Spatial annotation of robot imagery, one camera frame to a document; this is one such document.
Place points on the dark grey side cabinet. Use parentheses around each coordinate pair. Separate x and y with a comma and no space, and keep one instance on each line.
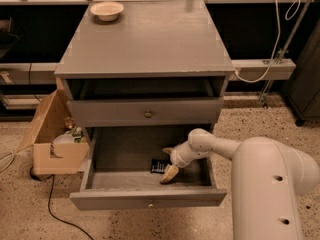
(302,90)

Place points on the closed grey upper drawer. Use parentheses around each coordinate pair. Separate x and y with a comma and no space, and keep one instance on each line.
(145,112)

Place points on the white paper bowl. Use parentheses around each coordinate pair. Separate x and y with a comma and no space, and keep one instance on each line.
(107,11)

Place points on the green packet in box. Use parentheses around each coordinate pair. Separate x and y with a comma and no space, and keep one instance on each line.
(77,134)

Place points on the grey wooden drawer cabinet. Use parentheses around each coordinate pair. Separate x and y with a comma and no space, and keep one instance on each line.
(154,50)

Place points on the open cardboard box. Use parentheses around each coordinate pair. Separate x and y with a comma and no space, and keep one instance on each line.
(52,118)

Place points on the metal tripod pole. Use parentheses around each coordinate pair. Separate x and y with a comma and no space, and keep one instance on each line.
(281,53)

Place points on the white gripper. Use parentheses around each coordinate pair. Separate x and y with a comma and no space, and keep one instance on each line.
(177,157)

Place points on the open grey middle drawer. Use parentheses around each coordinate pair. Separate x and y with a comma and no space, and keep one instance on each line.
(118,174)

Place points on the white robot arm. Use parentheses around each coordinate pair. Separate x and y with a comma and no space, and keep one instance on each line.
(266,178)

